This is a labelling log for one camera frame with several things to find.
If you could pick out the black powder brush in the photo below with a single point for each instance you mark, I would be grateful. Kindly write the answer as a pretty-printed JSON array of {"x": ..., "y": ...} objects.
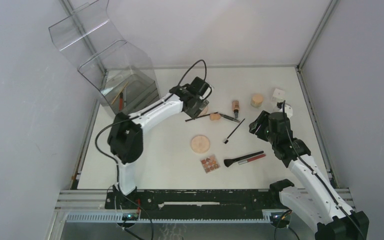
[{"x": 229, "y": 162}]

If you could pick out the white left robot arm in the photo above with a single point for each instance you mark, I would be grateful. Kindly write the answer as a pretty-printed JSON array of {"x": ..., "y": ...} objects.
[{"x": 126, "y": 136}]

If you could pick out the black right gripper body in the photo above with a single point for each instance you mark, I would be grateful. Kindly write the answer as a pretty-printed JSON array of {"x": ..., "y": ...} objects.
[{"x": 263, "y": 131}]

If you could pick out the BB cream tube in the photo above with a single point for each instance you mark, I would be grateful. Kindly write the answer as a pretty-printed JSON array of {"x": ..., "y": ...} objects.
[{"x": 235, "y": 108}]

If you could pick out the clear acrylic makeup organizer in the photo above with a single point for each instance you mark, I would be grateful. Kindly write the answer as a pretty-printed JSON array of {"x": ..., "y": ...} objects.
[{"x": 90, "y": 41}]

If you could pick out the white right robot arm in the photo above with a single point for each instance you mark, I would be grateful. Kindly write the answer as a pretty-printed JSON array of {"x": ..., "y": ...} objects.
[{"x": 328, "y": 215}]

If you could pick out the wooden handle brush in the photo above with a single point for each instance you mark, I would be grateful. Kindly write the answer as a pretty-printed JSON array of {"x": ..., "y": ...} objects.
[{"x": 119, "y": 93}]

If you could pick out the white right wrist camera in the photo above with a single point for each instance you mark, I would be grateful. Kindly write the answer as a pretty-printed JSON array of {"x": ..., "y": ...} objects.
[{"x": 288, "y": 110}]

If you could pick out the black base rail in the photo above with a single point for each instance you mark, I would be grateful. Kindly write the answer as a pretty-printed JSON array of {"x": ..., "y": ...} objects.
[{"x": 193, "y": 204}]

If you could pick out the round beige sponge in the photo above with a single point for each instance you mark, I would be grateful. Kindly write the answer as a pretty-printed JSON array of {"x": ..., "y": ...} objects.
[
  {"x": 200, "y": 144},
  {"x": 204, "y": 111}
]

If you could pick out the thin black liner brush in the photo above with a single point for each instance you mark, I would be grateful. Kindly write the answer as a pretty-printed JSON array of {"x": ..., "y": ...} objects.
[{"x": 201, "y": 116}]

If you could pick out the cream jar gold lid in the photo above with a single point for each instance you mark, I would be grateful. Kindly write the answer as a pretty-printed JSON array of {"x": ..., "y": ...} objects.
[{"x": 256, "y": 100}]

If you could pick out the red silver lip gloss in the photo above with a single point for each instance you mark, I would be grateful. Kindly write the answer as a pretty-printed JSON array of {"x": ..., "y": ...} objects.
[{"x": 248, "y": 160}]

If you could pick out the clear liquid bottle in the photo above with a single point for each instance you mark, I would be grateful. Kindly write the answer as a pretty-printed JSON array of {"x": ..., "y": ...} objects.
[{"x": 278, "y": 96}]

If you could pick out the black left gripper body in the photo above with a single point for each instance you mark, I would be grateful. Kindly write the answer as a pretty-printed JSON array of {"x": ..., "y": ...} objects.
[{"x": 197, "y": 107}]

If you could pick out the dark concealer stick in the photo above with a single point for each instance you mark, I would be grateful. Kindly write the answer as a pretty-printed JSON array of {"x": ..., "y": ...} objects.
[{"x": 229, "y": 118}]

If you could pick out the eyeshadow palette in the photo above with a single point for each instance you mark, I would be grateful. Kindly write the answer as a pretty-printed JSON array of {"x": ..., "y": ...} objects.
[{"x": 210, "y": 164}]

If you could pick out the red lip pencil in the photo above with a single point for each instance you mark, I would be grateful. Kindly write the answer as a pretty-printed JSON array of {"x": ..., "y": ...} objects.
[{"x": 120, "y": 102}]

